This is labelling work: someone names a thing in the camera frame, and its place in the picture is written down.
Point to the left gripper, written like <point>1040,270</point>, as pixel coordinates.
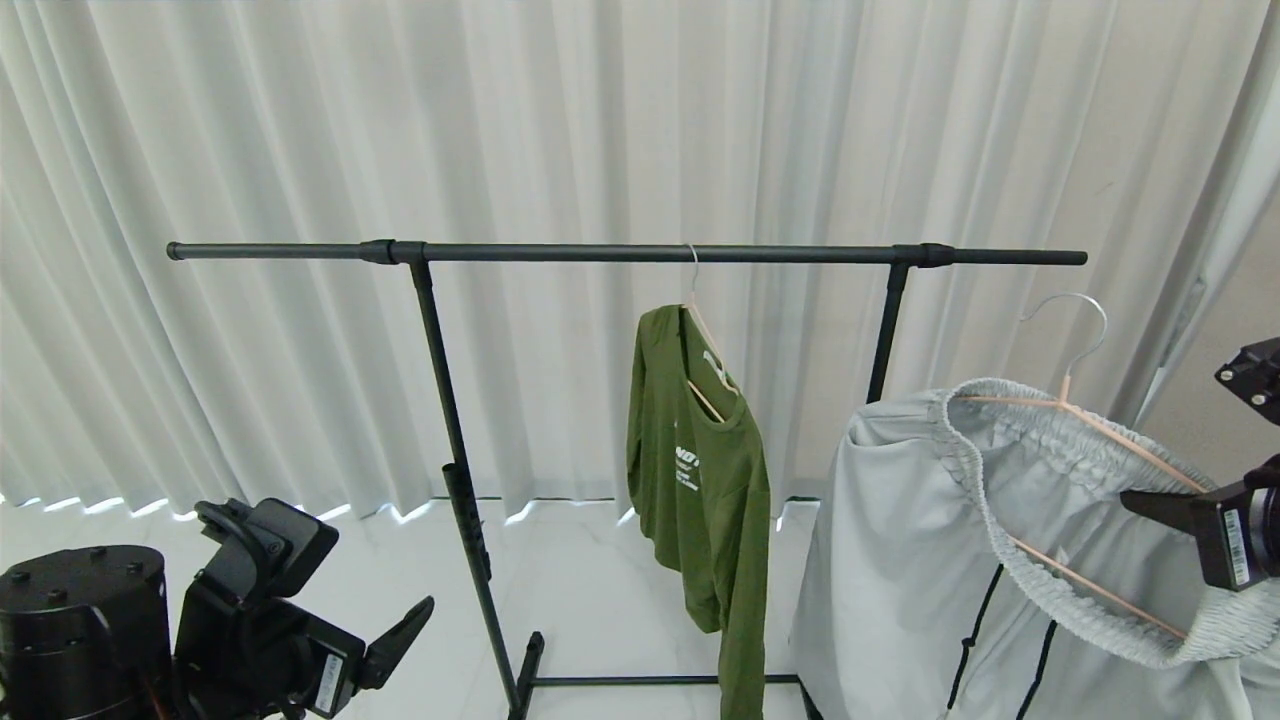
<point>260,650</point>

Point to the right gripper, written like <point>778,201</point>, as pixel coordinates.
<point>1250,535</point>

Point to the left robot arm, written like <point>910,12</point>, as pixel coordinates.
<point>80,630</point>

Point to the green printed shirt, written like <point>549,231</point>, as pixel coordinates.
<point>700,480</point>

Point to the pale grey garment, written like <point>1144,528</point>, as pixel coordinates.
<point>900,560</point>

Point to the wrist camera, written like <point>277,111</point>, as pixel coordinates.
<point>290,540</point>
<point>1255,375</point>

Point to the pink clothes hanger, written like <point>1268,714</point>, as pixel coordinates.
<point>1066,390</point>
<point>705,345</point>

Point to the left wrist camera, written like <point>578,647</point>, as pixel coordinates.
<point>290,540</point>

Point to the white curtain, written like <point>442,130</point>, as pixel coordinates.
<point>300,120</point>

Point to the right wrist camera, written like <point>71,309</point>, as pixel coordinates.
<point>1255,375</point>

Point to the black clothes rack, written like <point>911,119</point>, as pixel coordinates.
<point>600,253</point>

